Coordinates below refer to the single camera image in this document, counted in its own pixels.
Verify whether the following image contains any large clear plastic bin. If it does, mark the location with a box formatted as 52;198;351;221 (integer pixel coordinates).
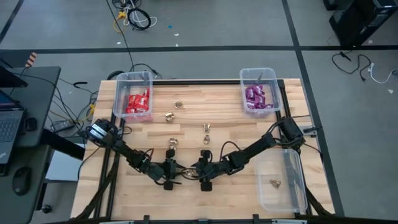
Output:
254;148;309;215

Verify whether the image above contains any thick black cable loop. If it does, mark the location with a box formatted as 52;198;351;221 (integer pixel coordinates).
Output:
107;63;162;81

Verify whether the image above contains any small clear plastic bin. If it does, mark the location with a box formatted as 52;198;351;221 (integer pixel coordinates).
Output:
238;67;282;118
112;70;154;123

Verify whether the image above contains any black floor cable with plug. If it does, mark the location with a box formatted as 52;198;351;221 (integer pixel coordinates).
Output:
331;51;373;82

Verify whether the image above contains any orange black striped object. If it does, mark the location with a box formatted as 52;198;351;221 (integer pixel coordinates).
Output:
25;52;38;68

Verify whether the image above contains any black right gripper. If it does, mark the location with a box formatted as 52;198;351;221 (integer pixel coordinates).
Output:
190;149;233;182

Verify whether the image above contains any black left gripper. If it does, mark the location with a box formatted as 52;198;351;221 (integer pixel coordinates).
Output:
145;149;187;182

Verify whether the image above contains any long black floor cable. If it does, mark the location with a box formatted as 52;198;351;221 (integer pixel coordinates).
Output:
105;0;136;75

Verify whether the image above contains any black computer mouse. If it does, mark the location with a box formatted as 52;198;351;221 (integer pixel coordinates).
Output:
12;166;32;196

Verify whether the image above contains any dark laptop computer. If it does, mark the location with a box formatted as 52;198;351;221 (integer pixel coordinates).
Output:
0;89;25;164

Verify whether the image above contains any white floor cable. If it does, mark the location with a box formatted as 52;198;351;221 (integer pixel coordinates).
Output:
368;63;396;85

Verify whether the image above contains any white cable bundle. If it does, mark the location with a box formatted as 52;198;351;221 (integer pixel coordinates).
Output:
123;0;158;27

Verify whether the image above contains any black computer tower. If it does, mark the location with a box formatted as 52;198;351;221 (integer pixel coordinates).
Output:
323;0;398;48

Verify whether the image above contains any yellow cable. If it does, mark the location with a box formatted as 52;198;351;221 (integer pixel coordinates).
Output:
111;11;127;34
49;103;96;124

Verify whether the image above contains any dark grey desk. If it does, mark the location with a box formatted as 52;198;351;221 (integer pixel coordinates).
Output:
0;66;62;224

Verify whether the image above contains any small black desk device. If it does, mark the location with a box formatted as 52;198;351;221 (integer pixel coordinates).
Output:
24;116;39;132

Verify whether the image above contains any black monitor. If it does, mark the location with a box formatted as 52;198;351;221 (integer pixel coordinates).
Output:
0;57;29;88

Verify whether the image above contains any black power adapter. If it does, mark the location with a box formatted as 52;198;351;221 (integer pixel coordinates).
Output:
51;119;75;133

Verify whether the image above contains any coiled black cable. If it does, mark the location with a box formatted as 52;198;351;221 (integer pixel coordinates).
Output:
127;7;152;31

